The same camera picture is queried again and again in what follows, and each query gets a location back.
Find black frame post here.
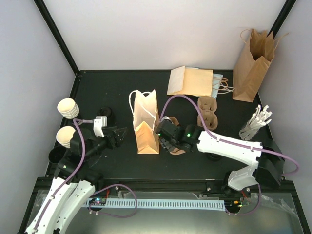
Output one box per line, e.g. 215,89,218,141
268,0,296,37
34,0,79,75

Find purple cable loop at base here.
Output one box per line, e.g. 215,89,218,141
87,183,138,217

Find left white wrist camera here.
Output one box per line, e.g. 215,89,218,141
93,116,107,138

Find right black lid stack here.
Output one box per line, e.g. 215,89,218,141
207,153,222,162

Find tan flat paper bag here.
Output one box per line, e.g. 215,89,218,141
166,65,232,96

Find black lid stack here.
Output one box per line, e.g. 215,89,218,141
207,153,222,162
97,107,113,118

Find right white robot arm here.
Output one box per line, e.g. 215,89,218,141
156,119,285,198

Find standing brown paper bag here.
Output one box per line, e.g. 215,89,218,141
233,29,282,102

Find right black frame post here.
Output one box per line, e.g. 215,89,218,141
268,0,296,37

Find near white paper cup stack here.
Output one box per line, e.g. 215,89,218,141
56,126,76,149

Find left black frame post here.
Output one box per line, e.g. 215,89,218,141
34,0,79,75

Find far white paper cup stack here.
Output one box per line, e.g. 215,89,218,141
57,98,79,119

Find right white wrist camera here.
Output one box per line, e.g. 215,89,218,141
159,116,171,122

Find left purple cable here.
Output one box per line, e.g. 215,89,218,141
31,118,98,232

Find white stirrer bundle in cup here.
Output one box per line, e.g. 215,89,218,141
238,105,272,141

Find left black lid stack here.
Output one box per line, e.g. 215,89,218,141
97,107,113,118

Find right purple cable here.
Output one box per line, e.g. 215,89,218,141
159,94,300,177

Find brown pulp cup carrier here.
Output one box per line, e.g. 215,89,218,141
165,116,187,156
197,96,218,131

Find light blue flat paper bag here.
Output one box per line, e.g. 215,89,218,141
185,67,223,99

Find white paper cup stack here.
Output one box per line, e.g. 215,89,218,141
56,126,76,149
57,98,79,119

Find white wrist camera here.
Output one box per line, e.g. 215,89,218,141
159,116,171,122
93,116,107,138

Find light blue cable duct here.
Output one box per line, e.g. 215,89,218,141
82,198,225,211

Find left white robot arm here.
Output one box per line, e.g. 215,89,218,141
22,126,127,234

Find orange paper bag white handles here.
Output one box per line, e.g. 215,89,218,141
128,90,160,154

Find black cup near left arm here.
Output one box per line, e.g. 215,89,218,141
48,146,67,164

